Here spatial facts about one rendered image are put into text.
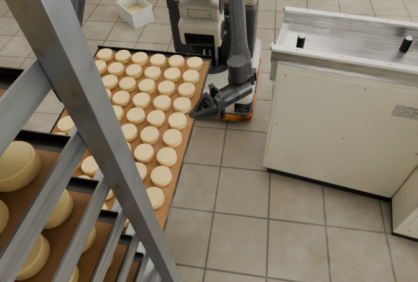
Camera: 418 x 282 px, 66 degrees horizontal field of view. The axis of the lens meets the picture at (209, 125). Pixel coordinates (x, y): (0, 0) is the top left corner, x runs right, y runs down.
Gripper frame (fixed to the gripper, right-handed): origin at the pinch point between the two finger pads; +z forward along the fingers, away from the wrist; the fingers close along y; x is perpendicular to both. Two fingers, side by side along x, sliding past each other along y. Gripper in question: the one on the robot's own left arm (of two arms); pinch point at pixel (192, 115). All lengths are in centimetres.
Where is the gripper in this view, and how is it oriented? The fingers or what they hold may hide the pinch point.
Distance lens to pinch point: 91.8
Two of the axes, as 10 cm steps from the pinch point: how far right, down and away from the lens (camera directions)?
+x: -5.6, -6.4, 5.3
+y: 0.6, 6.0, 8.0
